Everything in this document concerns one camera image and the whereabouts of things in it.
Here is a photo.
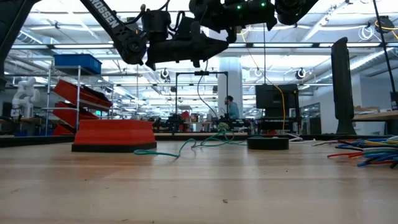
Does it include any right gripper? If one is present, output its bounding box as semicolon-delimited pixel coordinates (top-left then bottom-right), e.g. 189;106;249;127
198;0;278;44

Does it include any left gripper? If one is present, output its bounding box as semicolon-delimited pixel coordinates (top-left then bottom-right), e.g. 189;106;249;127
145;17;230;71

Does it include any black plastic spool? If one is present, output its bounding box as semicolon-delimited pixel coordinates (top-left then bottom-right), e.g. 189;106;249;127
188;0;208;16

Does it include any thin green cord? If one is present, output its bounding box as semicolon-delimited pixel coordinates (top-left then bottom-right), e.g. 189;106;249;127
133;58;265;159

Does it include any white cord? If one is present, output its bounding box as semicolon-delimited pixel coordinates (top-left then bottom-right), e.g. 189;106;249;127
285;132;331;147

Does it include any white round pillar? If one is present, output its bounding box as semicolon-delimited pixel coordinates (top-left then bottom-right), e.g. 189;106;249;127
217;56;244;121

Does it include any person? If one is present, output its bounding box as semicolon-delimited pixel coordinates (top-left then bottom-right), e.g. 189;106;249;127
224;95;241;121

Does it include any black bench robot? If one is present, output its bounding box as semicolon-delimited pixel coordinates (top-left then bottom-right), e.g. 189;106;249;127
217;113;251;132
152;113;188;132

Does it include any black monitor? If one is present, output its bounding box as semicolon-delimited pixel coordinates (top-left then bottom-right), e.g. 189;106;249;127
255;83;300;118

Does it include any red box with black base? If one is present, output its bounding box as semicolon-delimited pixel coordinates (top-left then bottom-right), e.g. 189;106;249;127
71;119;157;154

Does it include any blue plastic bin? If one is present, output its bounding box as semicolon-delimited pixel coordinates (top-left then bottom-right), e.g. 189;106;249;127
53;54;103;75

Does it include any metal rack with red bins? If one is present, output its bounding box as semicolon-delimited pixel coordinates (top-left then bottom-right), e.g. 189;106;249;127
42;63;114;136

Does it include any thin black rod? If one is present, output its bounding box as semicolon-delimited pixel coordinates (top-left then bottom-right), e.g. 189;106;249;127
372;0;398;110

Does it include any wooden side table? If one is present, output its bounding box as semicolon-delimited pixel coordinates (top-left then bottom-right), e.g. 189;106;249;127
351;110;398;136

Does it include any black frame stand with camera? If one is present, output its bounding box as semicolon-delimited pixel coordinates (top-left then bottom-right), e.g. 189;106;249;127
174;70;230;125

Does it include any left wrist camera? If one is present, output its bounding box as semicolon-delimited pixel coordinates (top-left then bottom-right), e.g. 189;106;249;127
141;9;172;43

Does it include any yellow cable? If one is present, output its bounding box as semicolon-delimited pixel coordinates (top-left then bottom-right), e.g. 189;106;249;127
239;30;287;131

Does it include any black upright post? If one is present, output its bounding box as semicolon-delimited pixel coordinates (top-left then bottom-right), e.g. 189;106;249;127
330;37;358;136

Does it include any black ceiling cable reel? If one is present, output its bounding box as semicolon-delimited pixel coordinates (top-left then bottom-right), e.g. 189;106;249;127
374;15;396;35

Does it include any bundle of coloured wires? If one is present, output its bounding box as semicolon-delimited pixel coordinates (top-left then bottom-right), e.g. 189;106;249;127
326;135;398;169

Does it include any green cable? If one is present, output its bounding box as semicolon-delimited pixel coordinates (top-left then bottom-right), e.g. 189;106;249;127
0;133;386;147

